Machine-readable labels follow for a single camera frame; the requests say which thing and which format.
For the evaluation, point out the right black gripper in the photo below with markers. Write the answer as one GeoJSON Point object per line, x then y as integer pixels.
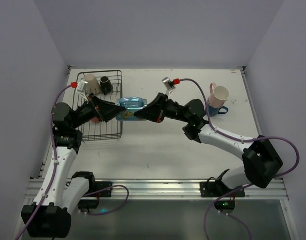
{"type": "Point", "coordinates": [163, 107]}

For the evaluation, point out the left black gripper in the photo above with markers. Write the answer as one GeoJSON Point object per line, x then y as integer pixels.
{"type": "Point", "coordinates": [97, 109]}

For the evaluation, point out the light blue handled cup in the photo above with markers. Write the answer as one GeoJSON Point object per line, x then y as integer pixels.
{"type": "Point", "coordinates": [131, 105]}

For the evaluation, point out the dark blue mug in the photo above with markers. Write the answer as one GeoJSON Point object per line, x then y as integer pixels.
{"type": "Point", "coordinates": [213, 111]}

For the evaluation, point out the pink mug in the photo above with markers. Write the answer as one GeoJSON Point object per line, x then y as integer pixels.
{"type": "Point", "coordinates": [218, 95]}

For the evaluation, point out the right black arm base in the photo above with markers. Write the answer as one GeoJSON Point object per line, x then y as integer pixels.
{"type": "Point", "coordinates": [214, 188]}

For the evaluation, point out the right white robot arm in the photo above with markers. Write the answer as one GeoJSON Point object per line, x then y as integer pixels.
{"type": "Point", "coordinates": [261, 161]}

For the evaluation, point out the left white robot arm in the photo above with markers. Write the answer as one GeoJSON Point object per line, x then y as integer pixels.
{"type": "Point", "coordinates": [50, 214]}

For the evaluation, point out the black cup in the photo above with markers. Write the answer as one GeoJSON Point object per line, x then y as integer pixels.
{"type": "Point", "coordinates": [105, 85]}

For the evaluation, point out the beige cup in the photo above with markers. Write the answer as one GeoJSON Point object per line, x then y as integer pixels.
{"type": "Point", "coordinates": [93, 86]}

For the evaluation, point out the black wire dish rack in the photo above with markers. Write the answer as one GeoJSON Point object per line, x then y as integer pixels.
{"type": "Point", "coordinates": [100, 131]}

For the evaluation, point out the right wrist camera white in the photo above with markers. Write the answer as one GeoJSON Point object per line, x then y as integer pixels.
{"type": "Point", "coordinates": [170, 85]}

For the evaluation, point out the aluminium mounting rail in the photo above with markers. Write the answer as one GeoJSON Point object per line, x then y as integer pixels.
{"type": "Point", "coordinates": [190, 189]}

